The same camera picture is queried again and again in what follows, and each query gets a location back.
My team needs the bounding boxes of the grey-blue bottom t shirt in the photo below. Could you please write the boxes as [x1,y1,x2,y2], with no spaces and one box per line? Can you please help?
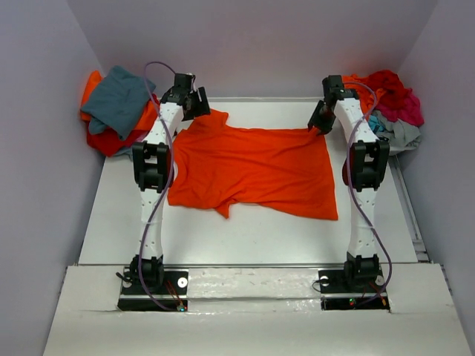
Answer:
[112,144,134,162]

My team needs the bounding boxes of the grey crumpled t shirt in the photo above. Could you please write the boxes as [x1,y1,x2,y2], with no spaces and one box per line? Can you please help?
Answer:
[371,110,422,146]

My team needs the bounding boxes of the white laundry basket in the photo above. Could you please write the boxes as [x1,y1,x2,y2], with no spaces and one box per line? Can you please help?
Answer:
[389,144,418,156]

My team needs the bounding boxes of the teal folded t shirt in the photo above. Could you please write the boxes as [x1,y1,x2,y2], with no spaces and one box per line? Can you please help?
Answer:
[81,65,156,141]

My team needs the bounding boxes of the red crumpled t shirt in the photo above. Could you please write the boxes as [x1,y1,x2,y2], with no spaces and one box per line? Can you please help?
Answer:
[366,70,409,110]

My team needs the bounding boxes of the cyan crumpled t shirt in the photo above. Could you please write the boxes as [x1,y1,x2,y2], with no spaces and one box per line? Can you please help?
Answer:
[368,115,385,134]

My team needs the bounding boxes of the red folded t shirt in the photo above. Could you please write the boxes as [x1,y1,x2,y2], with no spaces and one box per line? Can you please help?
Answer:
[86,130,146,157]

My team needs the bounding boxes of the magenta crumpled t shirt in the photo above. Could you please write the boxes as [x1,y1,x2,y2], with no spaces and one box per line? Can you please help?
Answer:
[376,91,425,127]

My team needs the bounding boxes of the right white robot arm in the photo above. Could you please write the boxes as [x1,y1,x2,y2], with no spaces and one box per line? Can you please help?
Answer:
[308,75,390,294]

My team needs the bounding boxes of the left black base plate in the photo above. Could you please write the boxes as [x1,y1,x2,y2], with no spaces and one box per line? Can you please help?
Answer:
[116,268,189,312]

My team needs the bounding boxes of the orange t shirt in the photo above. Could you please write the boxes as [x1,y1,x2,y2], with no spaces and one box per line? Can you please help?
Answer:
[79,70,160,131]
[168,110,338,221]

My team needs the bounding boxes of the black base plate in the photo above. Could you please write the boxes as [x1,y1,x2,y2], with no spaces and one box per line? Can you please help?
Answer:
[312,269,390,311]
[116,268,189,312]

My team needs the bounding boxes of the orange folded t shirt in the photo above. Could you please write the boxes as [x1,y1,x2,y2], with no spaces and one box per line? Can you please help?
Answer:
[79,70,160,131]

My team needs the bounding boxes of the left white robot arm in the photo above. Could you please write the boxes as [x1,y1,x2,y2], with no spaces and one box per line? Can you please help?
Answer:
[128,73,210,294]

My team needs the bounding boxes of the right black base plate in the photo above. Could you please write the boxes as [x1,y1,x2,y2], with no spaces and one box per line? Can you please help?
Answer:
[312,269,390,311]

